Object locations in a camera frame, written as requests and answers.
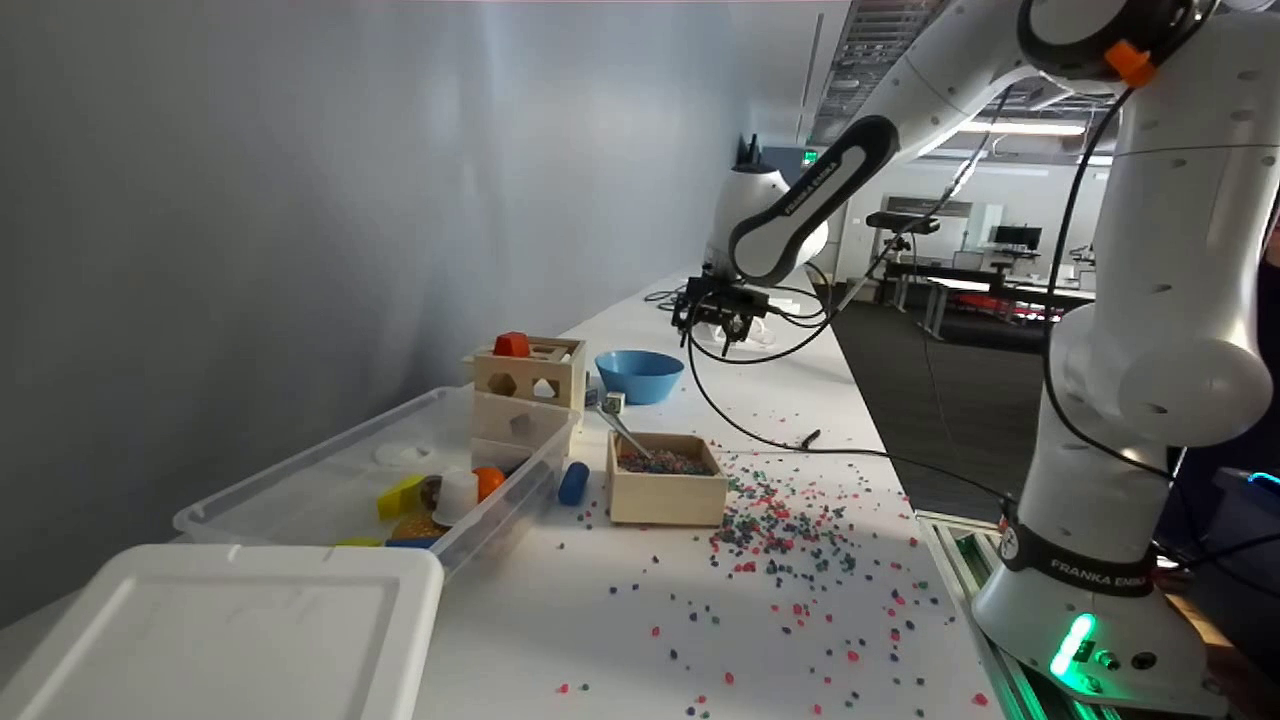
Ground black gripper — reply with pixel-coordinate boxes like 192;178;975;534
668;269;776;349

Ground blue bowl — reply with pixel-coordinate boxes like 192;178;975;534
593;349;689;407

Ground small coloured beads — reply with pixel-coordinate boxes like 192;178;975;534
546;450;1000;720

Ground small open wooden box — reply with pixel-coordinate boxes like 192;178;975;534
604;428;732;527

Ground wooden shape sorter box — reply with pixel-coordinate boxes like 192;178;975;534
464;332;593;450

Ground metal spoon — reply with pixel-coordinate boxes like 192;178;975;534
593;406;668;472

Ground blue cylinder block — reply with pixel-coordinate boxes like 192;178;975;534
555;459;597;508

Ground black background table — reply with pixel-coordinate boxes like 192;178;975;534
863;203;948;306

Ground orange round block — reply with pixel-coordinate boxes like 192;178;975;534
470;459;513;508

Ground white cup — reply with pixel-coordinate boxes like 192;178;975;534
437;466;485;523

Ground yellow block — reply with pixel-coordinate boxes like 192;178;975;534
372;472;443;527

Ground brown flat block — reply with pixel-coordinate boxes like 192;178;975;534
386;508;450;549

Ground clear plastic bin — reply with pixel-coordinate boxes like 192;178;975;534
166;384;579;582

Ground white plastic lid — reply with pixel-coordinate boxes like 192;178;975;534
0;540;448;720

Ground tangled cables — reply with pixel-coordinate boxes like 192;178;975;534
638;280;691;315

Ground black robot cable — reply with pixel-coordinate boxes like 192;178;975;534
676;78;1153;466

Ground metal mounting frame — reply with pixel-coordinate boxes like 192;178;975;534
919;514;1073;720

